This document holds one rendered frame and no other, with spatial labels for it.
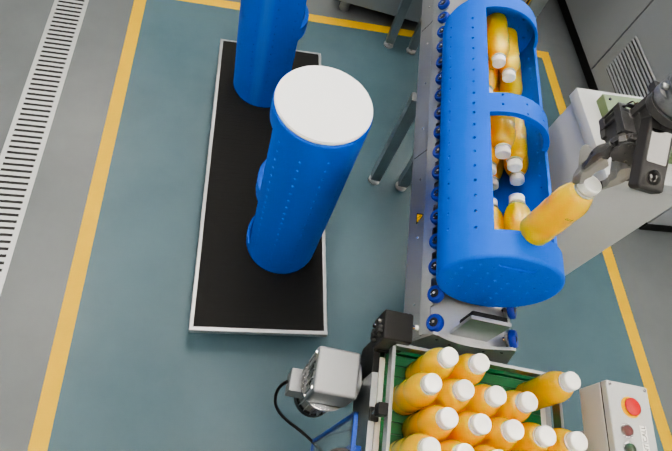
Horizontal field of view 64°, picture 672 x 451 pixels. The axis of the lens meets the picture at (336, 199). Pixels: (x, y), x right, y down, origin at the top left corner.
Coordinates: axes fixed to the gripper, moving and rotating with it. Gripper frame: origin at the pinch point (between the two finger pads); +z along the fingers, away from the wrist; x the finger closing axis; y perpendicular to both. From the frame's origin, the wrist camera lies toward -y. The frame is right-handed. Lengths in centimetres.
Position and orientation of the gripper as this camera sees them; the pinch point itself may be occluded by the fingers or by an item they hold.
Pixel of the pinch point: (589, 185)
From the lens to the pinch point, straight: 107.4
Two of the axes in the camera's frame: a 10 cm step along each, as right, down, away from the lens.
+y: 1.2, -8.4, 5.4
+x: -9.6, -2.4, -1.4
